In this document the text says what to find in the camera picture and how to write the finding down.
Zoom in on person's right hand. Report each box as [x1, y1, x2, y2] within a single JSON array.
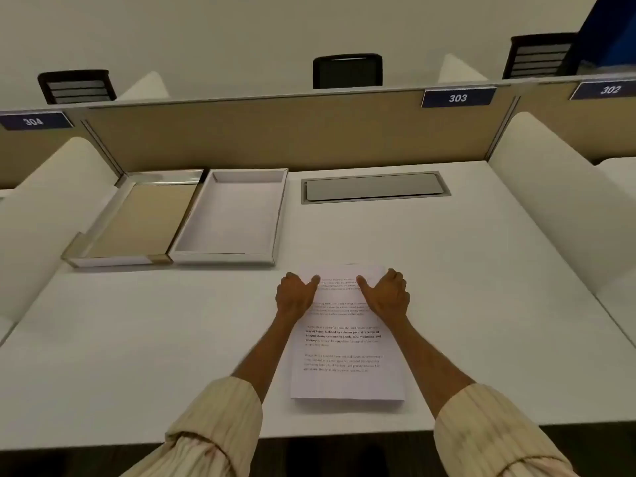
[[356, 268, 411, 321]]

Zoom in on person's left hand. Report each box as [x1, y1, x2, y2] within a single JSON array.
[[276, 272, 321, 321]]

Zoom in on stack of printed white paper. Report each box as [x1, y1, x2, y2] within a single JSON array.
[[290, 264, 405, 403]]

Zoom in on person's right forearm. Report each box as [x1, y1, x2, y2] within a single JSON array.
[[379, 314, 579, 477]]

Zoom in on person's left forearm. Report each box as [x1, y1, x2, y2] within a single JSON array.
[[119, 314, 311, 477]]

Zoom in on white box tray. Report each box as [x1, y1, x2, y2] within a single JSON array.
[[168, 168, 289, 266]]

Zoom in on beige desk partition panel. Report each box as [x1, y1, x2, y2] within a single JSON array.
[[512, 74, 636, 165], [0, 113, 122, 190], [75, 85, 521, 174]]

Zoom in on beige lined box tray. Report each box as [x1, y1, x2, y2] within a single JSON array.
[[61, 169, 208, 269]]

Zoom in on blue desk number label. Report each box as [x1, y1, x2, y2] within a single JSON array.
[[421, 86, 498, 109], [0, 111, 74, 132], [570, 80, 636, 101]]

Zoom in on black mesh office chair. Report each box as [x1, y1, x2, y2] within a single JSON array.
[[312, 53, 384, 90]]

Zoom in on white side divider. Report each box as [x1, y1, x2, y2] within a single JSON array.
[[117, 71, 171, 102], [0, 137, 120, 324], [437, 53, 489, 85], [488, 112, 636, 294], [595, 157, 636, 200]]

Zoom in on black slatted office chair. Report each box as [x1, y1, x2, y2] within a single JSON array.
[[37, 69, 117, 105], [502, 33, 579, 80]]

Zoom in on blue panel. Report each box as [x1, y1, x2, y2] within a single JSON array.
[[561, 0, 636, 77]]

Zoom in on grey metal cable cover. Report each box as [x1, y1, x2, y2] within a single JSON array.
[[301, 171, 452, 204]]

